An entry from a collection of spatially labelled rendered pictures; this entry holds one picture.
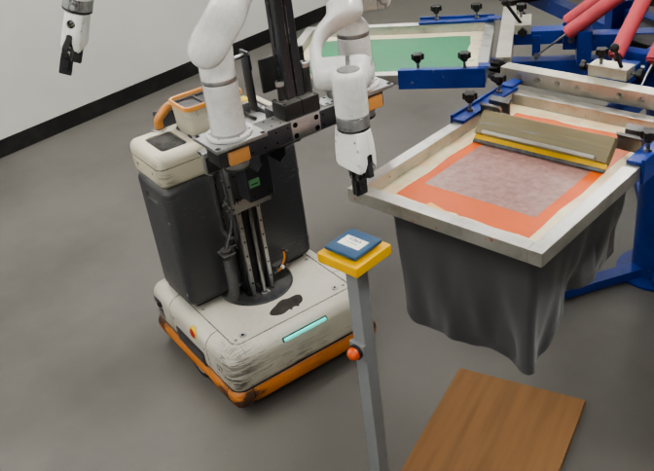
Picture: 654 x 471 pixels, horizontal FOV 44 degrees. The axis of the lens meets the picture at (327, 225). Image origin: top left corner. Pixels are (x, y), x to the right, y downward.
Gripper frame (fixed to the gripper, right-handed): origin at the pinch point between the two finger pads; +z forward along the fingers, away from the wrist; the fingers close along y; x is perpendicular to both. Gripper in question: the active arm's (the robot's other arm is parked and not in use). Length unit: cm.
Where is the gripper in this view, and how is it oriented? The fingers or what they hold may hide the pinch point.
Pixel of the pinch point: (359, 186)
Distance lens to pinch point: 187.6
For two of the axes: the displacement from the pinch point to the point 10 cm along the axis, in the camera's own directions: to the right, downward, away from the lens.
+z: 1.1, 8.5, 5.1
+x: 8.1, -3.8, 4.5
